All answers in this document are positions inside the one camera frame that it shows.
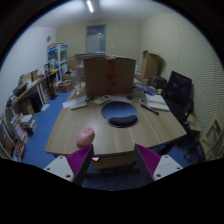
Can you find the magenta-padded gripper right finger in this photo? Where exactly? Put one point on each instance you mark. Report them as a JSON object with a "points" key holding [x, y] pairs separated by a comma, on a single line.
{"points": [[149, 159]]}

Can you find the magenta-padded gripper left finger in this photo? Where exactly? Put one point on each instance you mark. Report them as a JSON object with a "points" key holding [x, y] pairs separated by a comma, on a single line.
{"points": [[78, 160]]}

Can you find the pink computer mouse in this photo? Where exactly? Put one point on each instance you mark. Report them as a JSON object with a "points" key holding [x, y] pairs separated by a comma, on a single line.
{"points": [[85, 136]]}

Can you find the blue mouse pad, black rest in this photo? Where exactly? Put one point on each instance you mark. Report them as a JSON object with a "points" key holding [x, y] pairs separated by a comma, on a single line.
{"points": [[116, 110]]}

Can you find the black marker pen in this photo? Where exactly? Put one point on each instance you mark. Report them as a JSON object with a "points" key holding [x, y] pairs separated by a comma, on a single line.
{"points": [[149, 109]]}

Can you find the white open book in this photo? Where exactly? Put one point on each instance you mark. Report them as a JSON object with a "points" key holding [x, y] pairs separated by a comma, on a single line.
{"points": [[157, 102]]}

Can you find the small black gadget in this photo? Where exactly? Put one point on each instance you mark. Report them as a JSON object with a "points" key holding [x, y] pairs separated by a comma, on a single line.
{"points": [[129, 97], [89, 98]]}

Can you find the white remote control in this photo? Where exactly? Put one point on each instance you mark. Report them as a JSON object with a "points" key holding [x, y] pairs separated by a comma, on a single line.
{"points": [[101, 100]]}

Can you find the blue flat box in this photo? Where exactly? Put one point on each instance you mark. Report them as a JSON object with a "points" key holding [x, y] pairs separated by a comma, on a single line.
{"points": [[146, 89]]}

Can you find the black computer tower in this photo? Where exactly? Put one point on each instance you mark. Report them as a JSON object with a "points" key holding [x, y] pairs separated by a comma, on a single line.
{"points": [[36, 103]]}

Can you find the black office chair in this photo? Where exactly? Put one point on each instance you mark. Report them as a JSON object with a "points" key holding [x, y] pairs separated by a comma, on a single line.
{"points": [[178, 90]]}

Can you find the small cardboard floor box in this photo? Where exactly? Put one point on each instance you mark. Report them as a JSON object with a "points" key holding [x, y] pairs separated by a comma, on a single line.
{"points": [[65, 86]]}

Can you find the clear glass jar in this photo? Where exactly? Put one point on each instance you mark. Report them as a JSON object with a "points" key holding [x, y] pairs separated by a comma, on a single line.
{"points": [[77, 83]]}

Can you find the black bag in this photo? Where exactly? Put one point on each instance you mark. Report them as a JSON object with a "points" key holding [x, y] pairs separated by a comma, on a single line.
{"points": [[157, 82]]}

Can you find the black floor stand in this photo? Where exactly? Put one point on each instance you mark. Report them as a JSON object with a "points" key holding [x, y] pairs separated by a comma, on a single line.
{"points": [[53, 86]]}

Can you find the large brown cardboard box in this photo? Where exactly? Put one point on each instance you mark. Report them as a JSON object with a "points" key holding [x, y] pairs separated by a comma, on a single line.
{"points": [[98, 76]]}

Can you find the wooden side desk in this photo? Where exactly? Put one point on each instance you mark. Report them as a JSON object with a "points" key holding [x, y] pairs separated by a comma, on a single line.
{"points": [[30, 89]]}

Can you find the open tall cardboard box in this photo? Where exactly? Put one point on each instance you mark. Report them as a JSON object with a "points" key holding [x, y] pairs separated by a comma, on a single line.
{"points": [[150, 65]]}

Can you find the blue and white shelf unit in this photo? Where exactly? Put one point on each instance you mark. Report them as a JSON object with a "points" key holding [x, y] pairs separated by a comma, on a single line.
{"points": [[57, 60]]}

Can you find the stack of flat sheets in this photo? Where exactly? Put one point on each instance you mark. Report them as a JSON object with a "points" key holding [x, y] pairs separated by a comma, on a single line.
{"points": [[90, 55]]}

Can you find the grey door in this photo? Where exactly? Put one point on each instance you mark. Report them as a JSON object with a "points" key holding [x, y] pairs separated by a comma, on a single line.
{"points": [[96, 41]]}

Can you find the ceiling tube light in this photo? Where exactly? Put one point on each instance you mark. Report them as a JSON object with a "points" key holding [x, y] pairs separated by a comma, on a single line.
{"points": [[90, 6]]}

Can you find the round wall clock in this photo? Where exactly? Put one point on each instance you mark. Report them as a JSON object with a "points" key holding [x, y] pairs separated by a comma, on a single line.
{"points": [[48, 39]]}

